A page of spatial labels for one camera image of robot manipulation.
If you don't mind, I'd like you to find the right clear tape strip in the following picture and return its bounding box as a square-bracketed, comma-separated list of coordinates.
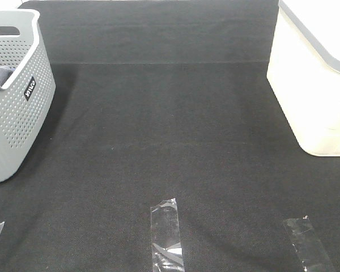
[283, 215, 335, 272]

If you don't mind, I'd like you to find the grey perforated laundry basket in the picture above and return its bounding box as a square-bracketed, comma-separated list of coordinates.
[0, 9, 56, 182]

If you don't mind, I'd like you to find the cream basket with grey rim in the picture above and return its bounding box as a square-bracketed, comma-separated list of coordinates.
[266, 1, 340, 156]

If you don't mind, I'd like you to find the centre clear tape strip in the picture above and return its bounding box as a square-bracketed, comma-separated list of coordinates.
[151, 198, 185, 272]

